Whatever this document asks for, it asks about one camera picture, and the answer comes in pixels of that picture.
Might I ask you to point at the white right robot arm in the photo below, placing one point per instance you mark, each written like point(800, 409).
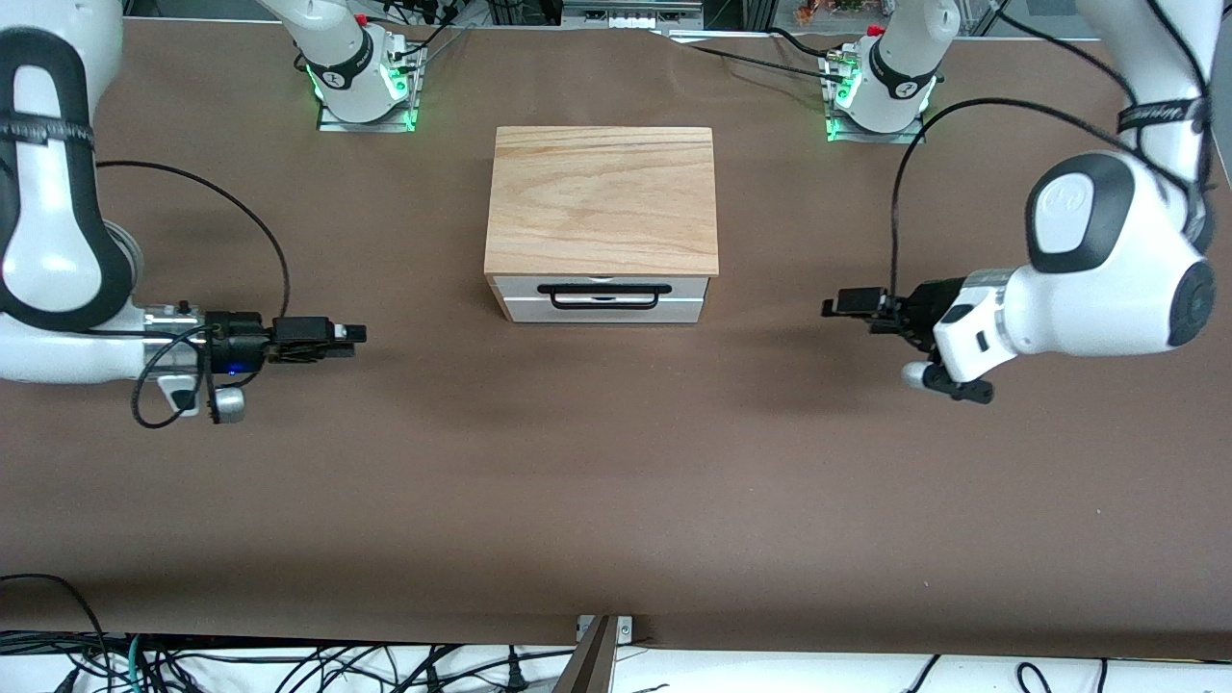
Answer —
point(58, 221)

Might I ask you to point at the white multi-port device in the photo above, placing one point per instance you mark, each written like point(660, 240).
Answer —
point(630, 13)

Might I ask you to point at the small metal table bracket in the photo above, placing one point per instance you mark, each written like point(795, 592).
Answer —
point(624, 628)

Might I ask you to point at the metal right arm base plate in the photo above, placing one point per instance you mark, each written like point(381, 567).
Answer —
point(332, 123)

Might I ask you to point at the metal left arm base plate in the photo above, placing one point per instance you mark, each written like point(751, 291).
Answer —
point(910, 137)

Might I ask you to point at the wooden drawer cabinet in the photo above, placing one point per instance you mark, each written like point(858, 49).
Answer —
point(602, 202)

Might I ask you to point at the white-fronted wooden drawer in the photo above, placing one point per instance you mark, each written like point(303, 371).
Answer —
point(515, 287)

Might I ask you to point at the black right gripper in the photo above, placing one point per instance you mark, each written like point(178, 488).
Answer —
point(238, 337)

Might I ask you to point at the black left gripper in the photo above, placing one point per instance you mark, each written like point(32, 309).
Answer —
point(926, 301)

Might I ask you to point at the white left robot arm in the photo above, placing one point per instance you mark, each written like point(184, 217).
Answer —
point(1097, 289)

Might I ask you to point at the dark slanted bar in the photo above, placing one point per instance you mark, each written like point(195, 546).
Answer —
point(589, 664)

